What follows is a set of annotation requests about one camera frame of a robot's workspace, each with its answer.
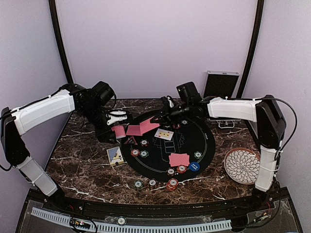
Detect red triangular all-in marker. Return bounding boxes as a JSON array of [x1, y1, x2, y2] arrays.
[[124, 136, 138, 145]]

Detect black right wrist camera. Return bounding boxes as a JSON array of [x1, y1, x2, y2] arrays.
[[176, 82, 202, 105]]

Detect red-backed card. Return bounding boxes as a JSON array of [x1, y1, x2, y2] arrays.
[[139, 117, 160, 134], [169, 152, 189, 167], [170, 154, 190, 167]]

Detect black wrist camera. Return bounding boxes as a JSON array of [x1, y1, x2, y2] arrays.
[[176, 82, 202, 105], [92, 81, 115, 106]]

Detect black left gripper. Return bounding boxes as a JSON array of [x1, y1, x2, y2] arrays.
[[80, 103, 117, 144]]

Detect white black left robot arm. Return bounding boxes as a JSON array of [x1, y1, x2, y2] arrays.
[[0, 81, 116, 212]]

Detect black poker chip stack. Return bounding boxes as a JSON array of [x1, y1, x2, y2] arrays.
[[148, 179, 157, 188]]

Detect blue round blind button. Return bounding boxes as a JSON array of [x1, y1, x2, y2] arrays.
[[189, 162, 200, 172]]

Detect black front rail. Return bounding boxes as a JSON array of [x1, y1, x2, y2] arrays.
[[23, 186, 298, 224]]

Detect red-backed card seat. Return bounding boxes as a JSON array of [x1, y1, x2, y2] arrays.
[[126, 125, 143, 136]]

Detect black frame post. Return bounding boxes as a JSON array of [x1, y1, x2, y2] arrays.
[[236, 0, 264, 98], [48, 0, 77, 91]]

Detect green chip seat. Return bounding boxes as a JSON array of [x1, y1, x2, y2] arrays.
[[194, 151, 202, 159], [140, 150, 149, 158]]

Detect green chip on rail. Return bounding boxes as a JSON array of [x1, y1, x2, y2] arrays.
[[117, 217, 126, 225]]

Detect yellow blue card box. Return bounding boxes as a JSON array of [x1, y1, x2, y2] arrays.
[[106, 147, 124, 166]]

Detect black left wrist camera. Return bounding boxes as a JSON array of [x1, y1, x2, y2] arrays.
[[92, 81, 115, 106]]

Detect black left frame post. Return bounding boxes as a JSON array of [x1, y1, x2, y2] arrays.
[[48, 0, 77, 91]]

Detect black right frame post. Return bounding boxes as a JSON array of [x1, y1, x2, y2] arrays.
[[236, 0, 264, 98]]

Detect black 100 poker chip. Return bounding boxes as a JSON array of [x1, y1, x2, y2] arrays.
[[167, 168, 175, 176]]

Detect floral patterned ceramic plate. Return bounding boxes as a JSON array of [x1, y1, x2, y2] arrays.
[[224, 148, 260, 185]]

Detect red-backed playing card deck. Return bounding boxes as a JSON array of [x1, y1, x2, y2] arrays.
[[111, 125, 126, 139]]

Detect white slotted cable duct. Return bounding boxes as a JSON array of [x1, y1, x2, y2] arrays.
[[31, 207, 232, 233]]

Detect red poker chip stack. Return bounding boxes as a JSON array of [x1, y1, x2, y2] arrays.
[[166, 178, 178, 191]]

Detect green poker chip stack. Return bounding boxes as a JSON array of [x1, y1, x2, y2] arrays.
[[134, 181, 143, 190]]

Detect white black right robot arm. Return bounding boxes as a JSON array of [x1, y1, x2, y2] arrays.
[[151, 94, 286, 192]]

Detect round black poker mat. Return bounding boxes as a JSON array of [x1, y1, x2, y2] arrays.
[[121, 116, 215, 182]]

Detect black chip seat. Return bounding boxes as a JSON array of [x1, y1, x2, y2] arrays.
[[140, 139, 149, 147]]

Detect aluminium poker chip case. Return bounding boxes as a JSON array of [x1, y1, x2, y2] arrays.
[[203, 71, 241, 129]]

